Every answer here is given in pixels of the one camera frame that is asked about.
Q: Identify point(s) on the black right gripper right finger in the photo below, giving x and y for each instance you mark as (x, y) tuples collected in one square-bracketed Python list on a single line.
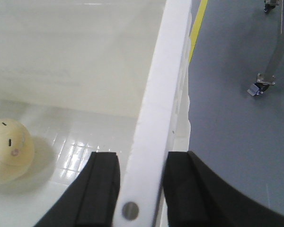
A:
[(197, 197)]

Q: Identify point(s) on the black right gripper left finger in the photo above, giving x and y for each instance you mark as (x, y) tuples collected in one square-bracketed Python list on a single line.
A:
[(91, 198)]

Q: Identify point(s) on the cream egg plush green stripe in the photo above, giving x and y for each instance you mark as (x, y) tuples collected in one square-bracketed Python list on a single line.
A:
[(16, 150)]

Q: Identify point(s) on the white plastic tote box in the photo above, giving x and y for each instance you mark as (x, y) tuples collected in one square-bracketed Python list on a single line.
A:
[(89, 76)]

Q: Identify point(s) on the metal cart leg with caster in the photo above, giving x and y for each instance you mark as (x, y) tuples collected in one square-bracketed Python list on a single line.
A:
[(267, 78)]

